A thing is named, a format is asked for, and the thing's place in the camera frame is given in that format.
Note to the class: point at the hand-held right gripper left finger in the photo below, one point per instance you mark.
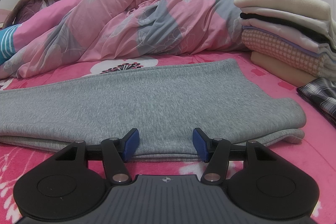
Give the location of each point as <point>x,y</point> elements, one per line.
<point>132,144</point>

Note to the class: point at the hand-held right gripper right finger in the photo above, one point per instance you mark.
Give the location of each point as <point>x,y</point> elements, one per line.
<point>199,145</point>

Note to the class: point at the grey sweatpants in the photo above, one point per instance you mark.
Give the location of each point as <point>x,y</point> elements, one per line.
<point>157,103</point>

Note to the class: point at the stack of folded clothes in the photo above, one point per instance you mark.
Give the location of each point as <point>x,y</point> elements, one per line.
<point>283,3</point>

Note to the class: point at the pink grey floral duvet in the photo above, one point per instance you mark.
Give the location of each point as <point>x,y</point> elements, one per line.
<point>170,16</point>

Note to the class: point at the black white plaid shirt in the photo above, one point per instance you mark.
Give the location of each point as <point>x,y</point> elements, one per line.
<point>323,95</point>

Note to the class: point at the blue pink striped quilt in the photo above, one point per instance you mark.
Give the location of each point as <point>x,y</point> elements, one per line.
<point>6,43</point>

